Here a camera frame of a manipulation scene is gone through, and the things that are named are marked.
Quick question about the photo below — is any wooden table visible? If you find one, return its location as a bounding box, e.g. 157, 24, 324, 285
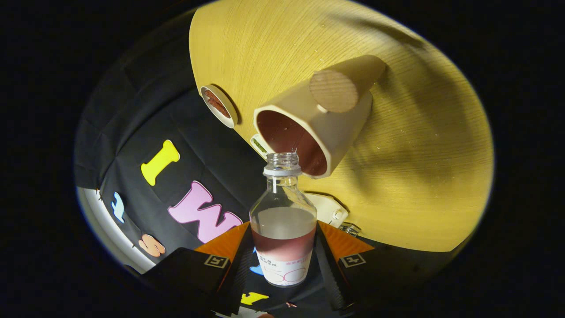
189, 0, 495, 253

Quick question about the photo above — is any white toaster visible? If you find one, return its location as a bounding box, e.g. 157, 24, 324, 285
305, 193, 349, 228

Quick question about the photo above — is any black backdrop cloth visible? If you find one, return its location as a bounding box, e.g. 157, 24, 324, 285
74, 9, 336, 318

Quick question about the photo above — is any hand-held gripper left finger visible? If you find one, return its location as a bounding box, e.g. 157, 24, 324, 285
141, 221, 254, 316

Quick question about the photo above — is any round white plate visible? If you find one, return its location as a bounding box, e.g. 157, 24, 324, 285
200, 85, 239, 129

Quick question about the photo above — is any white divided bean dish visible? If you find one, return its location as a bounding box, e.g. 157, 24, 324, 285
250, 134, 270, 159

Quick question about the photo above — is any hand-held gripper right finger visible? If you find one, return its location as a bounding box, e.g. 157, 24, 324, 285
313, 221, 424, 314

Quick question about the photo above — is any clear juice bottle pink label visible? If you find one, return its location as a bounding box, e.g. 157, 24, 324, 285
249, 152, 317, 287

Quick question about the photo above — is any cream cup with wooden handle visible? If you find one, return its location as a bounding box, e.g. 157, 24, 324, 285
253, 54, 387, 179

